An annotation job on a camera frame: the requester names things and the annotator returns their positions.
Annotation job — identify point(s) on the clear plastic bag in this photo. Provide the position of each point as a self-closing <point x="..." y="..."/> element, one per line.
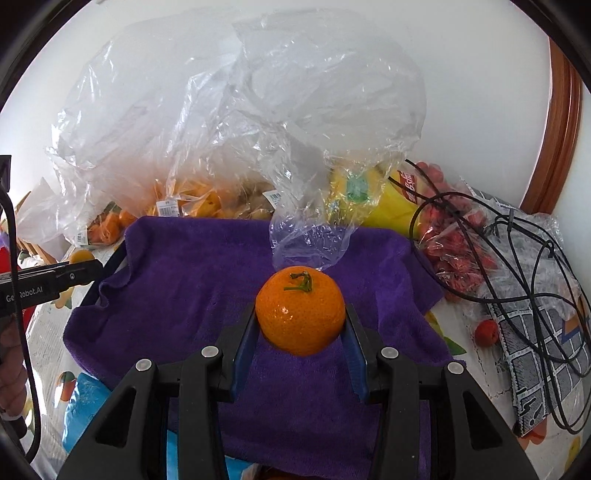
<point x="140" y="106"/>
<point x="300" y="233"/>
<point x="306" y="86"/>

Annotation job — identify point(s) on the blue tissue pack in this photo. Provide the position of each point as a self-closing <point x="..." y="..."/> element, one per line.
<point x="88" y="397"/>

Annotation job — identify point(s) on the left hand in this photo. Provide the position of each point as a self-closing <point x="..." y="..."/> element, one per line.
<point x="13" y="375"/>

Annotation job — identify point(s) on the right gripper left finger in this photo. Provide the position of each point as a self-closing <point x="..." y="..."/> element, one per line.
<point x="126" y="438"/>

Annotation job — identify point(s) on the orange with green stem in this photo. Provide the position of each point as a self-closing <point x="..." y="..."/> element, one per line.
<point x="300" y="310"/>

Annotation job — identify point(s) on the clear plastic bag middle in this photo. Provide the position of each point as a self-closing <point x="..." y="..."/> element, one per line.
<point x="306" y="86"/>

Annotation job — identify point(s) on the brown door frame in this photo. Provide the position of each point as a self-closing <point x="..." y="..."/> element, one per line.
<point x="560" y="135"/>

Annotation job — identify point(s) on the clear plastic bag right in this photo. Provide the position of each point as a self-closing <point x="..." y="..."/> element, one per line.
<point x="300" y="233"/>

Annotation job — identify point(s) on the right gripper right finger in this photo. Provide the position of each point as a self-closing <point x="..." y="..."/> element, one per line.
<point x="434" y="413"/>

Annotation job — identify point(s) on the red fruit by cloth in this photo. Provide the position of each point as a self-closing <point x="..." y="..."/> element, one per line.
<point x="487" y="333"/>

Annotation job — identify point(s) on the red fruits bag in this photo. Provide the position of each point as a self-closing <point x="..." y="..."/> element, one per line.
<point x="450" y="230"/>

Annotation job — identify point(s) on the clear plastic bag left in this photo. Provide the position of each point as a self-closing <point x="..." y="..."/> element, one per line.
<point x="140" y="106"/>

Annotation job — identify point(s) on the yellow package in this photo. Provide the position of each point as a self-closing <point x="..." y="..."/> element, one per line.
<point x="370" y="199"/>

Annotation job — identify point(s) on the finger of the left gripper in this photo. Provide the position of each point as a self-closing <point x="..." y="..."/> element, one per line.
<point x="78" y="274"/>

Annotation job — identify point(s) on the grey checked packaged cloth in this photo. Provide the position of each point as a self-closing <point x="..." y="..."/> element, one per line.
<point x="543" y="316"/>

